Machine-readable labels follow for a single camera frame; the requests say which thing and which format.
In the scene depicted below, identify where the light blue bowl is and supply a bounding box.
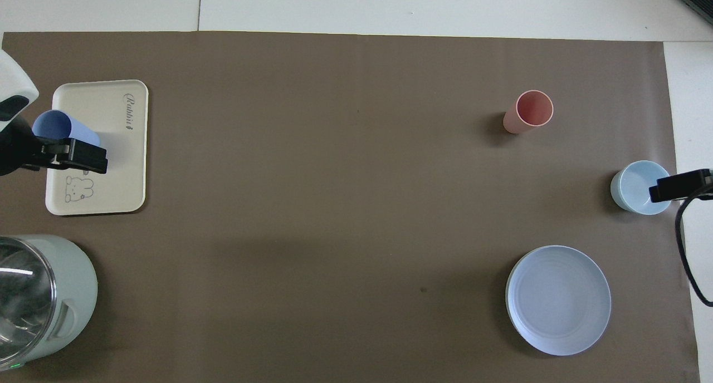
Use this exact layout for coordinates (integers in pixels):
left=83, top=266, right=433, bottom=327
left=610, top=160, right=675, bottom=215

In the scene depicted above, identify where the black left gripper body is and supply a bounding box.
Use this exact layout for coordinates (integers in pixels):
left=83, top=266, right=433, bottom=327
left=0, top=116, right=65, bottom=176

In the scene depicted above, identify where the glass pot lid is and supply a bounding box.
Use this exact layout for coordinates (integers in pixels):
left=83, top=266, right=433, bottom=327
left=0, top=237, right=58, bottom=362

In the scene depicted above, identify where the cream tray with rabbit print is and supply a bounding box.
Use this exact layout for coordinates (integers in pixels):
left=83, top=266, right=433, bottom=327
left=45, top=80, right=149, bottom=215

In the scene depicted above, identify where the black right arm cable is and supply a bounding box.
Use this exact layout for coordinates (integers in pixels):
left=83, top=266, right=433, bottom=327
left=675, top=185, right=713, bottom=307

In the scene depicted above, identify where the pale green electric pot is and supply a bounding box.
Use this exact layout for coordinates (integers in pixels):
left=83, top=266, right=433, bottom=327
left=0, top=234, right=99, bottom=371

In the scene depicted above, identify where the pink plastic cup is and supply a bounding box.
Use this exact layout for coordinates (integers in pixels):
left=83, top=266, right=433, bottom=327
left=503, top=90, right=554, bottom=134

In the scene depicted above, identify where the blue plastic cup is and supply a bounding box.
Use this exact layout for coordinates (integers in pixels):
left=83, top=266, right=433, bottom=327
left=32, top=110, right=102, bottom=150

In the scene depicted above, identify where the light blue plate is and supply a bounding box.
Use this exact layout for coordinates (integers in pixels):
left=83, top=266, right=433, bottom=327
left=505, top=245, right=612, bottom=356

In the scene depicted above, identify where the brown paper table mat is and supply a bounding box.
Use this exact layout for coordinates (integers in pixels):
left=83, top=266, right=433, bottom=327
left=0, top=31, right=701, bottom=383

